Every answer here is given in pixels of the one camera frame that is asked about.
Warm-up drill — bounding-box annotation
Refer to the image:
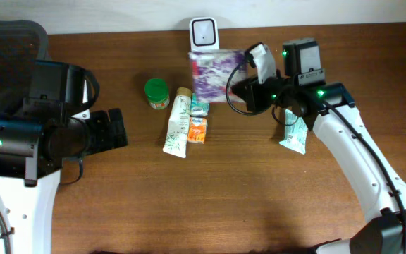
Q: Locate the purple tissue pack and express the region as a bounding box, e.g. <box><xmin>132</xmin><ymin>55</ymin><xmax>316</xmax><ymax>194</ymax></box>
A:
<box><xmin>188</xmin><ymin>49</ymin><xmax>247</xmax><ymax>103</ymax></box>

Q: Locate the teal tissue packet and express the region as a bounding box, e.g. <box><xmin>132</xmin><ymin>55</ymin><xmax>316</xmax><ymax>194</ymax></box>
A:
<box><xmin>190</xmin><ymin>93</ymin><xmax>209</xmax><ymax>117</ymax></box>

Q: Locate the green lidded jar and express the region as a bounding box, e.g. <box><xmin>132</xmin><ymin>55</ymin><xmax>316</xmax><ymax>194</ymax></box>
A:
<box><xmin>144</xmin><ymin>78</ymin><xmax>170</xmax><ymax>109</ymax></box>

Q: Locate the white tube with tan cap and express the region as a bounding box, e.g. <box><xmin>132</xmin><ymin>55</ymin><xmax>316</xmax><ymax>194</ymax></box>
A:
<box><xmin>163</xmin><ymin>87</ymin><xmax>192</xmax><ymax>158</ymax></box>

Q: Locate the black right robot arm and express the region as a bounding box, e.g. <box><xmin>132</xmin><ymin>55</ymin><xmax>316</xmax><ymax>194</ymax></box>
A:
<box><xmin>226</xmin><ymin>38</ymin><xmax>406</xmax><ymax>254</ymax></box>

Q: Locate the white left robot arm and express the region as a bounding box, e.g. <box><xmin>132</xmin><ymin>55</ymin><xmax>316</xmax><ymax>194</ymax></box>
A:
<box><xmin>0</xmin><ymin>61</ymin><xmax>128</xmax><ymax>253</ymax></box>

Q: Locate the white barcode scanner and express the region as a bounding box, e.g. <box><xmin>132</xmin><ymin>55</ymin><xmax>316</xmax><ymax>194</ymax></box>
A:
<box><xmin>189</xmin><ymin>17</ymin><xmax>220</xmax><ymax>52</ymax></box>

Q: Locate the dark grey plastic basket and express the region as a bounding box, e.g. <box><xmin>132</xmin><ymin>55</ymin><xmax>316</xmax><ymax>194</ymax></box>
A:
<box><xmin>0</xmin><ymin>20</ymin><xmax>50</xmax><ymax>115</ymax></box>

